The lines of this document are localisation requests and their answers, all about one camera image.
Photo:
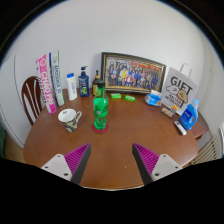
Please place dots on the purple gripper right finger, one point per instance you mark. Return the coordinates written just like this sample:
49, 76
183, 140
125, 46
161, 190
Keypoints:
152, 166

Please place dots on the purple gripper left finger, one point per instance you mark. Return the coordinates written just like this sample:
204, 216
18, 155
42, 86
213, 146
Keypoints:
70, 166

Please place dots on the green plastic soda bottle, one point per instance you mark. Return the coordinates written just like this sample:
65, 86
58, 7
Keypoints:
100, 103

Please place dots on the red round coaster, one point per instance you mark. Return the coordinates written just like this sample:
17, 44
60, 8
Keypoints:
101, 131

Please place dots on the patterned ceramic mug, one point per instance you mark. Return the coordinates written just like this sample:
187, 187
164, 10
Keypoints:
70, 118

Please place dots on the white remote control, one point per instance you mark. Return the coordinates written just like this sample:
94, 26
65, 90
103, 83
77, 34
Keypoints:
180, 128

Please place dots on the white radiator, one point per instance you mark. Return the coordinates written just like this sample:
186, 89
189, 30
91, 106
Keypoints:
210, 148

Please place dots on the blue detergent bottle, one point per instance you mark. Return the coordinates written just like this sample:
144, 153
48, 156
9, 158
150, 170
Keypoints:
190, 115

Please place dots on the right green small packet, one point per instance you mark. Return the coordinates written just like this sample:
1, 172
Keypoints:
129, 98

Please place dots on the green small packet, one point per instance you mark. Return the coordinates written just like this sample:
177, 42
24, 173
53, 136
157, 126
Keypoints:
129, 98
116, 96

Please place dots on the white lotion bottle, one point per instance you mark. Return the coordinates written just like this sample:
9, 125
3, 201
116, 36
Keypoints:
72, 90

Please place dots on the left green small packet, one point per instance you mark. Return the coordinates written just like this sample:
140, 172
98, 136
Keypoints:
116, 96

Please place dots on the white gift paper bag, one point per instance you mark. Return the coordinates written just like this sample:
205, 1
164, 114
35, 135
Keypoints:
178, 89

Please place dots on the dark wooden chair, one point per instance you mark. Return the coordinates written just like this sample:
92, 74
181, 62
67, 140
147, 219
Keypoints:
31, 98

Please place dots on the dark blue pump bottle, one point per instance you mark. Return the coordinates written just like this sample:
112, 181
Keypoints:
83, 79

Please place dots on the dark amber pump bottle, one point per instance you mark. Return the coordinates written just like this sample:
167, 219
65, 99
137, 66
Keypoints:
95, 82

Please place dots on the framed group photo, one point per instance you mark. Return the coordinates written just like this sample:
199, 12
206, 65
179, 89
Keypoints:
131, 74

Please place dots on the pink tall box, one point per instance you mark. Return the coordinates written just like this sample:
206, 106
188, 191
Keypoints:
45, 85

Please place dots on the blue white tall box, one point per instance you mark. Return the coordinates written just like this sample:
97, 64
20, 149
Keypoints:
55, 77

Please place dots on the white refrigerator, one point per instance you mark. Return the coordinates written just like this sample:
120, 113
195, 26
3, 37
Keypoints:
12, 114

